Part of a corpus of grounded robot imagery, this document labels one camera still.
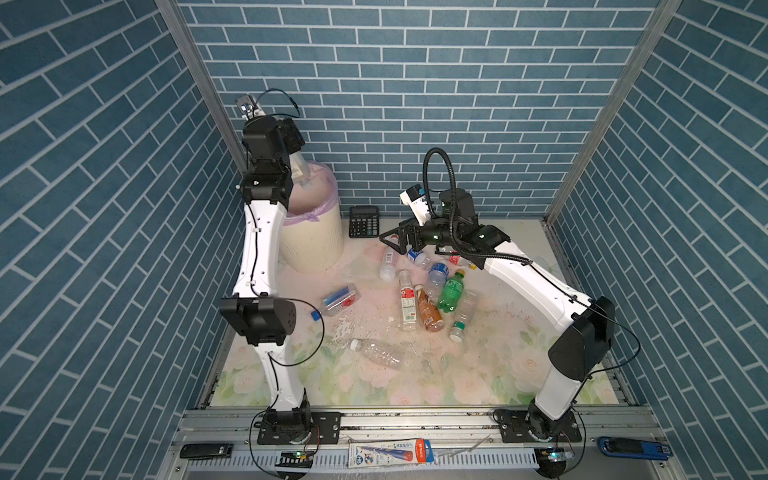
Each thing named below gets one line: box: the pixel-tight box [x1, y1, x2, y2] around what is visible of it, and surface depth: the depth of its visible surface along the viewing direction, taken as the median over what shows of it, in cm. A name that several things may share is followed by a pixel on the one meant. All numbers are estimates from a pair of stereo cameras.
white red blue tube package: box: [347, 439, 434, 469], surface depth 71 cm
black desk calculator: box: [349, 205, 380, 238], surface depth 121 cm
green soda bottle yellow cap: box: [438, 269, 466, 313], surface depth 97 cm
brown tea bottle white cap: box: [415, 284, 445, 333], surface depth 92 cm
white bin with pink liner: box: [286, 161, 345, 272], surface depth 93 cm
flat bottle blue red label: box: [311, 283, 361, 321], surface depth 96 cm
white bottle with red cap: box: [379, 235, 399, 281], surface depth 102 cm
